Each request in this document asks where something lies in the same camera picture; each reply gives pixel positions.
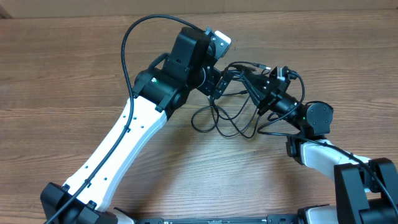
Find black USB-C cable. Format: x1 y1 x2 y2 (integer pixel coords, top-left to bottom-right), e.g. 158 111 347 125
190 90 262 139

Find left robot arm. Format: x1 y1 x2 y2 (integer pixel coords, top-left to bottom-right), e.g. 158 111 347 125
40 27 231 224

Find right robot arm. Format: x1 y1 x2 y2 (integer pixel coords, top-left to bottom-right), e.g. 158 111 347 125
239 67 397 224

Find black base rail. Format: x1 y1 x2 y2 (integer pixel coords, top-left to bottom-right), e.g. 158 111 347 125
135 214 305 224

